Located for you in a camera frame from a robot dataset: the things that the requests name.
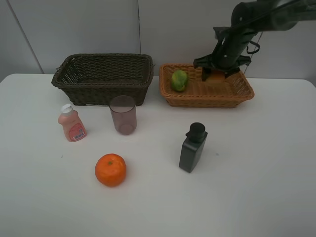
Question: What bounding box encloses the light brown wicker basket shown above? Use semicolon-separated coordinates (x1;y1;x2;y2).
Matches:
159;64;255;108

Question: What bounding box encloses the pink bottle white cap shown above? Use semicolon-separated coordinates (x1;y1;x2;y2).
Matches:
58;104;87;142

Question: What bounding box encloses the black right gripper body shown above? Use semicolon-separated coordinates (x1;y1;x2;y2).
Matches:
193;27;251;72

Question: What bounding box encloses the orange mandarin fruit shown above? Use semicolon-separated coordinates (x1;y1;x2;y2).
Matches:
95;154;127;187

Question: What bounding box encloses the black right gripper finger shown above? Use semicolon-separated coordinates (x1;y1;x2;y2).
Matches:
225;69;240;78
201;68;212;81

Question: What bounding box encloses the translucent purple plastic cup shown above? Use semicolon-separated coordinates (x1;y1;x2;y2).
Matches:
109;95;137;135

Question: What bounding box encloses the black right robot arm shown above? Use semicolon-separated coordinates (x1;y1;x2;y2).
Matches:
193;0;316;81

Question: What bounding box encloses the red yellow peach fruit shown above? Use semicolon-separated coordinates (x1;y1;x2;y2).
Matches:
206;70;225;81

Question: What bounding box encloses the dark green pump bottle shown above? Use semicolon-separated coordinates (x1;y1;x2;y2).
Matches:
179;122;208;173

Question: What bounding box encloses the green lime fruit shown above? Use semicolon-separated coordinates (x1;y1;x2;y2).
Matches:
171;70;189;92

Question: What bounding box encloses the dark brown wicker basket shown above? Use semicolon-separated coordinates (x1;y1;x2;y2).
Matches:
51;53;154;106

